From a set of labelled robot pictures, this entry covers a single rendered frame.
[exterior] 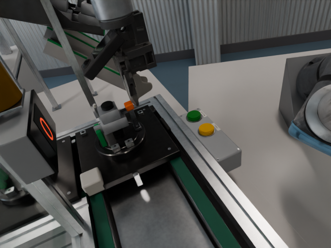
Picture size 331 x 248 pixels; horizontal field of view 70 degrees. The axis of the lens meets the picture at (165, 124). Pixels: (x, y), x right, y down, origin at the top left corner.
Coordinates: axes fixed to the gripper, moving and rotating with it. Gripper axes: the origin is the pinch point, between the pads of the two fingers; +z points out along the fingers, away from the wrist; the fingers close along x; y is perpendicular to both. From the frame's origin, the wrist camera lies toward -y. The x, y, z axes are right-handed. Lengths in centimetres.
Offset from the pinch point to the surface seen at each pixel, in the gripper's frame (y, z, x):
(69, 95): -21, 21, 60
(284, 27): 222, 86, 170
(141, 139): -1.6, 8.3, -4.9
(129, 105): -1.2, 0.0, -1.0
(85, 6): -1.0, -18.8, 26.3
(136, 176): -6.3, 11.0, -13.2
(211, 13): 132, 47, 184
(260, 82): 52, 22, 14
